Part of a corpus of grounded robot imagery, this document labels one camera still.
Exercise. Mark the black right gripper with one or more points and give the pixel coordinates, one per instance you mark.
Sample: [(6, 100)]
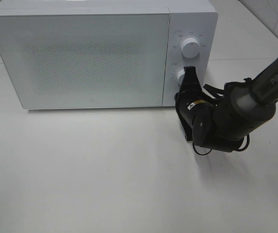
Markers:
[(188, 99)]

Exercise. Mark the white microwave knob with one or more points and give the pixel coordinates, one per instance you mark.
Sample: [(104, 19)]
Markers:
[(190, 47), (180, 76)]

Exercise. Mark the white microwave door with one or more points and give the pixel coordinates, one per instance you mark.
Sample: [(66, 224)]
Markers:
[(65, 62)]

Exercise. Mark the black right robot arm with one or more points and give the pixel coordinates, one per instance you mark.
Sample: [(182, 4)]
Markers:
[(222, 119)]

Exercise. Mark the white microwave oven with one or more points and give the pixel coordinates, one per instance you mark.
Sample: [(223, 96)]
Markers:
[(187, 18)]

